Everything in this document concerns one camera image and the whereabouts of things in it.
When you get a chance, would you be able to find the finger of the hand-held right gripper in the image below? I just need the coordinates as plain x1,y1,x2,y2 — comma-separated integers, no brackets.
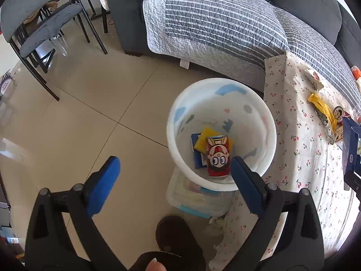
343,171,361,193

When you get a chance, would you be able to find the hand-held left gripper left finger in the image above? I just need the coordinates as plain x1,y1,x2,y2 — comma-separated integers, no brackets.
25,156,127,271

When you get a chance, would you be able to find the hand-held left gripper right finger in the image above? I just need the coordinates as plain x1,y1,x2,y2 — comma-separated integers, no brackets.
231,157,325,271

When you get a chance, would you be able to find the white patterned plastic bin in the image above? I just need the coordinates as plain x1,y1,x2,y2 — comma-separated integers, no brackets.
166,78,277,192

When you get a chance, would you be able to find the red cartoon snack packet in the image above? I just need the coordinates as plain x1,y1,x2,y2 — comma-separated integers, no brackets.
206,136,234,179

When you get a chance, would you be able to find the blue snack packet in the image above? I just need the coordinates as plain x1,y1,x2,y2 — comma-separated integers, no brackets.
191,133,209,169

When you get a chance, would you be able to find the clear plastic storage box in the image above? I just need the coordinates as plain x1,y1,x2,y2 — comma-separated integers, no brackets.
166,166,236,219

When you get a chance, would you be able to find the cherry print tablecloth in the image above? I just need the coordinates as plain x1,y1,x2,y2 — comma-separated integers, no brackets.
214,50,361,263

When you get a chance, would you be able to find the silver foil packet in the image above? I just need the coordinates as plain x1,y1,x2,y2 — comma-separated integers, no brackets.
316,109,337,144

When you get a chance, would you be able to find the yellow snack packet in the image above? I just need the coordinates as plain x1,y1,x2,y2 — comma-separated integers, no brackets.
194,127,234,154

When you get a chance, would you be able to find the silver top drink can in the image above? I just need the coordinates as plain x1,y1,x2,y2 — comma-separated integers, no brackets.
333,106,346,125

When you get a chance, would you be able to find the dark brown slipper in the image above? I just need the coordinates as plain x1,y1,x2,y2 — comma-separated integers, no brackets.
156,216,206,271

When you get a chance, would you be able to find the yellow crumpled wrapper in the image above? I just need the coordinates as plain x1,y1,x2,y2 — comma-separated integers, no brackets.
307,92,339,127

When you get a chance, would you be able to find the beige snack wrapper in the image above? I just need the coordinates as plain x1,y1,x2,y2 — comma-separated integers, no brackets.
303,69,325,92

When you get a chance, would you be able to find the purple and white bag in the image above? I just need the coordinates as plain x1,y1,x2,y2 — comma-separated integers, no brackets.
0,73,15,94

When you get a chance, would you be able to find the grey striped quilted sofa cover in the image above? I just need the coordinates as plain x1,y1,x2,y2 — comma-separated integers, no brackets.
96,0,361,105

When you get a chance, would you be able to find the dark grey sofa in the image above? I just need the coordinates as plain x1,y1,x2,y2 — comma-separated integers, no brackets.
103,0,361,68

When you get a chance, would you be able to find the black metal table frame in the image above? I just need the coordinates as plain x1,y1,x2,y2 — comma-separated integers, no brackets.
75,0,109,55

